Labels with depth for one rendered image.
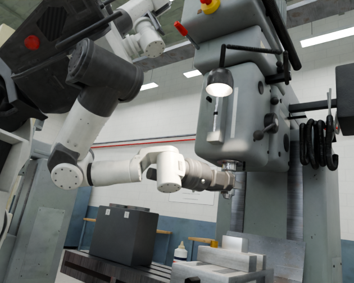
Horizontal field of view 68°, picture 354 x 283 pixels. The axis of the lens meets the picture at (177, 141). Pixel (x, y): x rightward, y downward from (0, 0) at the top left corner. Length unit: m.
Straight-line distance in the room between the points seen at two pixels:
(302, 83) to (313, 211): 4.83
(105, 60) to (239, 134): 0.43
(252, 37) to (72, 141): 0.61
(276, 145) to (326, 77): 4.89
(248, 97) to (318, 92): 4.88
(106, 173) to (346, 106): 0.82
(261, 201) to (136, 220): 0.55
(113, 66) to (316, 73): 5.45
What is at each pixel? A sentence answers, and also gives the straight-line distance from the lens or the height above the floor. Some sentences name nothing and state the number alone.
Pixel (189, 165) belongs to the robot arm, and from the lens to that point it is 0.74.
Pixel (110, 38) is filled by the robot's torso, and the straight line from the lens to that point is 0.74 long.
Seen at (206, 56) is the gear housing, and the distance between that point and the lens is 0.96.
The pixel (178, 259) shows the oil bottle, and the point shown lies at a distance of 0.88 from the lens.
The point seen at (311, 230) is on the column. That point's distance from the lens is 1.17.
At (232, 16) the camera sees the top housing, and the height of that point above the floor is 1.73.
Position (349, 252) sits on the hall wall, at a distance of 4.98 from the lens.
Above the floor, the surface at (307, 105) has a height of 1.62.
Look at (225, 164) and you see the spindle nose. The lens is 0.87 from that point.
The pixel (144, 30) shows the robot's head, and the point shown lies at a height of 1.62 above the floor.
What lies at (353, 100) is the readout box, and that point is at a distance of 1.09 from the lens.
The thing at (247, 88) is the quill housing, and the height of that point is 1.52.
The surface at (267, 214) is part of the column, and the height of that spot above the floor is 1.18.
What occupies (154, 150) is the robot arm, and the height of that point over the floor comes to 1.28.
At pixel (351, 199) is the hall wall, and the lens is 5.04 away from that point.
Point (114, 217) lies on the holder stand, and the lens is 1.07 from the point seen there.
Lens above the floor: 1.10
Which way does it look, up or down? 17 degrees up
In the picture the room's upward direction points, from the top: 8 degrees clockwise
